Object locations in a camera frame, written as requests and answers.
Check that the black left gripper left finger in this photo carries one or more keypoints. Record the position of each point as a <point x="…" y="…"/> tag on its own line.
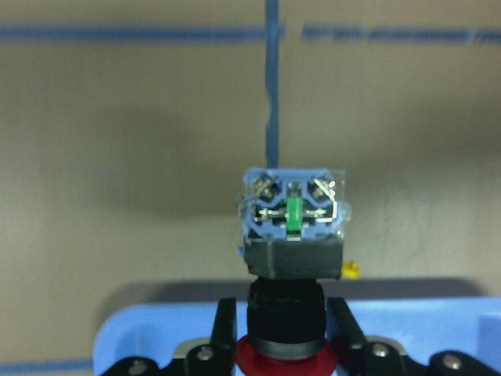
<point x="224" y="330"/>

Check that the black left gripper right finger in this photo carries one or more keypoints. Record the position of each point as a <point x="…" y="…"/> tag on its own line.
<point x="342" y="329"/>

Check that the red emergency stop button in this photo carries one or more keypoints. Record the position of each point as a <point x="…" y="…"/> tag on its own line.
<point x="293" y="222"/>

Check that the blue plastic tray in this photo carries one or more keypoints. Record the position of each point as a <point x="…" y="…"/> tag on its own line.
<point x="423" y="326"/>

